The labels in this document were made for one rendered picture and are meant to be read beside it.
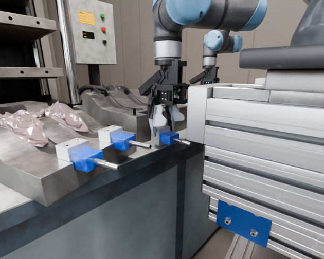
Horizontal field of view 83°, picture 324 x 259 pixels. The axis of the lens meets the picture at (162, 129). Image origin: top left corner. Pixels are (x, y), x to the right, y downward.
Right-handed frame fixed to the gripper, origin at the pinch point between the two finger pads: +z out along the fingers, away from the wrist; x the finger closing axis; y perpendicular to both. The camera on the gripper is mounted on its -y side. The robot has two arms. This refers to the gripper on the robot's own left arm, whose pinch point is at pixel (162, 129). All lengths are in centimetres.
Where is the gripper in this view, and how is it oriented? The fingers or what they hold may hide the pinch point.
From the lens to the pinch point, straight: 57.0
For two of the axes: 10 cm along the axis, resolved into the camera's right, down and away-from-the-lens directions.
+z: 0.0, 9.6, 3.0
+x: 6.9, -2.1, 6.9
